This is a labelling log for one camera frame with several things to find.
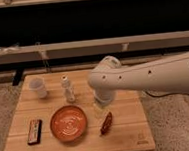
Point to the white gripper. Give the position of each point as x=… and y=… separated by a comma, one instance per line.
x=104, y=98

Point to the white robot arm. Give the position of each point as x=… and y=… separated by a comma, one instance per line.
x=169, y=74

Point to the translucent plastic cup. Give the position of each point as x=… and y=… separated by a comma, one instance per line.
x=37, y=85

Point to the dark red pepper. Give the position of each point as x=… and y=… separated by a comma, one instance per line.
x=106, y=124

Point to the orange round plate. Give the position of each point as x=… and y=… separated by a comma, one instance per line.
x=68, y=123

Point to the small white bottle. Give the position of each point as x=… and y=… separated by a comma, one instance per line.
x=68, y=89

